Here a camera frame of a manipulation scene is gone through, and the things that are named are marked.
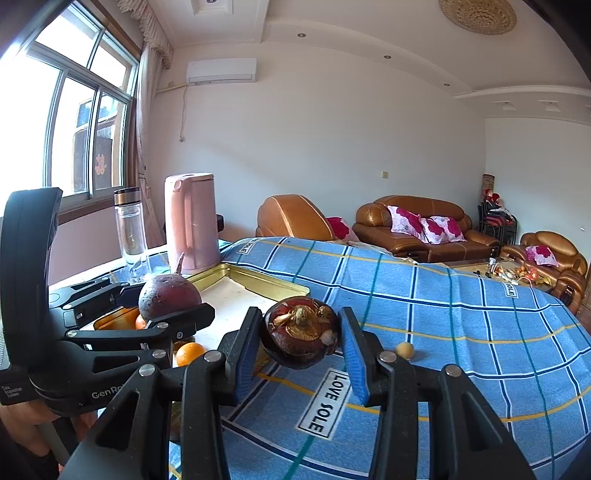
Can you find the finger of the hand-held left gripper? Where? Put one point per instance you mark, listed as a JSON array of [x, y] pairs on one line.
[[92, 295], [175, 318]]

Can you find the glass bottle with metal lid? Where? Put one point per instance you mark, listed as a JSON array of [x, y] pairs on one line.
[[131, 226]]

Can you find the red plush toy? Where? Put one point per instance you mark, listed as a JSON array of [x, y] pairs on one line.
[[494, 197]]

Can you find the white wall air conditioner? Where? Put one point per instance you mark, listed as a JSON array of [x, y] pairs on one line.
[[221, 70]]

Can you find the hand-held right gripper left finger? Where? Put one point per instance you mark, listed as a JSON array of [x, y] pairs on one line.
[[244, 369]]

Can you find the tall brown floor vase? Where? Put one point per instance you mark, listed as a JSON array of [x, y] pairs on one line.
[[488, 182]]

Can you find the smooth small orange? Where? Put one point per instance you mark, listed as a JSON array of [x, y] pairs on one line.
[[141, 321], [189, 353]]

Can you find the floral pink white pillow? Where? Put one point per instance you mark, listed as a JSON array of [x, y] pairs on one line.
[[540, 254], [443, 228], [339, 227], [406, 219]]

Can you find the brown leather sofa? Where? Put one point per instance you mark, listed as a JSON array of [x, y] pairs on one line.
[[369, 226]]

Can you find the red paper window decal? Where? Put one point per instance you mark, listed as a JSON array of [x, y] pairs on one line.
[[99, 162]]

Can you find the blue plaid tablecloth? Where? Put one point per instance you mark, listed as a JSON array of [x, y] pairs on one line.
[[461, 323]]

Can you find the pink electric kettle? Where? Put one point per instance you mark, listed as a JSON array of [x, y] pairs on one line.
[[189, 221]]

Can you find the pink sheer curtain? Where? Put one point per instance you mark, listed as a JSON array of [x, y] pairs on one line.
[[145, 138]]

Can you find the tan longan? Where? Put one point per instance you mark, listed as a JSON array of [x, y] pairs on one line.
[[404, 350]]

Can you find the brown rough water chestnut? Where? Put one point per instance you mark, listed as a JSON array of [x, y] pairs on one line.
[[300, 332]]

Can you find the cluttered coffee table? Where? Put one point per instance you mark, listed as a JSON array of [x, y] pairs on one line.
[[508, 272]]

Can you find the round woven ceiling medallion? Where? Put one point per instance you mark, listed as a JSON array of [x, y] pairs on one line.
[[478, 16]]

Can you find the sliding glass window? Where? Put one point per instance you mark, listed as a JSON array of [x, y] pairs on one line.
[[60, 115]]

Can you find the gold metal tin tray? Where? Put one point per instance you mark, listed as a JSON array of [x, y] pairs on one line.
[[272, 284]]

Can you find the stack of black chairs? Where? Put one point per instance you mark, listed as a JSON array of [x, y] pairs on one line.
[[498, 219]]

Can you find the purple passion fruit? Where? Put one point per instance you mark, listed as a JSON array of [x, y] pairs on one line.
[[168, 295]]

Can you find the brown leather armchair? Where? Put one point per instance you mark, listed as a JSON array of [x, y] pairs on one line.
[[291, 217], [570, 272]]

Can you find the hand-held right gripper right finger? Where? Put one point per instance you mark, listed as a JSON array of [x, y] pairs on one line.
[[355, 364]]

